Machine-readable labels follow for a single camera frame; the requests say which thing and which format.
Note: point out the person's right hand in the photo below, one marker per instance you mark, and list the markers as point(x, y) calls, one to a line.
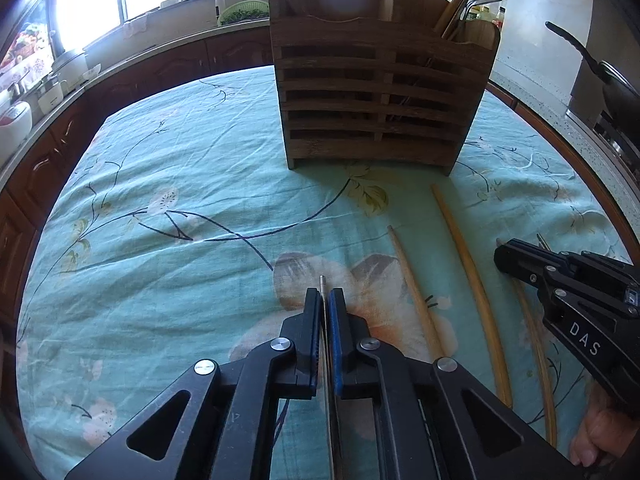
point(595, 435)

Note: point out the gas stove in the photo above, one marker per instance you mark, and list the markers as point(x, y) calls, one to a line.
point(620, 145)

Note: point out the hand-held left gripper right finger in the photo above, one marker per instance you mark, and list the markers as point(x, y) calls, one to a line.
point(336, 335)

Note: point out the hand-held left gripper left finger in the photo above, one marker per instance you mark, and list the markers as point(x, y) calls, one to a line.
point(314, 320)

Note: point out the black wok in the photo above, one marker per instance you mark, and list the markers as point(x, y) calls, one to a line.
point(625, 100)

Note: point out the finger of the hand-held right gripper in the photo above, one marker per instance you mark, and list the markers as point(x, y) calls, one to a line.
point(540, 252)
point(520, 270)

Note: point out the tropical fruit wall poster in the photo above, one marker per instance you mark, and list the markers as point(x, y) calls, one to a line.
point(27, 45)

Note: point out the green colander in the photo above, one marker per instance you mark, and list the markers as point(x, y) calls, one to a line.
point(245, 12)

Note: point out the white rice cooker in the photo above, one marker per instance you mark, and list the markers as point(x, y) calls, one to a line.
point(15, 130)

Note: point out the small white appliance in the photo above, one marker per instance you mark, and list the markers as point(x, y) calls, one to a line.
point(50, 97)

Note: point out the wooden utensil holder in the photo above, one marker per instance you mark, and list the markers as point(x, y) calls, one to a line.
point(350, 85)

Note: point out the metal chopstick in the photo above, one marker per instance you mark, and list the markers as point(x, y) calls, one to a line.
point(324, 285)
point(543, 242)

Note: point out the teal floral tablecloth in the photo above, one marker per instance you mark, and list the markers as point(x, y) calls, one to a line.
point(175, 260)

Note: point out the small white bowl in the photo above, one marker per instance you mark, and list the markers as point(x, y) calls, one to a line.
point(92, 71)

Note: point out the condiment bottle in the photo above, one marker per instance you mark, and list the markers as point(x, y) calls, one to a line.
point(497, 17)

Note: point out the large white cooking pot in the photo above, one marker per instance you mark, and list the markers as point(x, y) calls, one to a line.
point(70, 67)

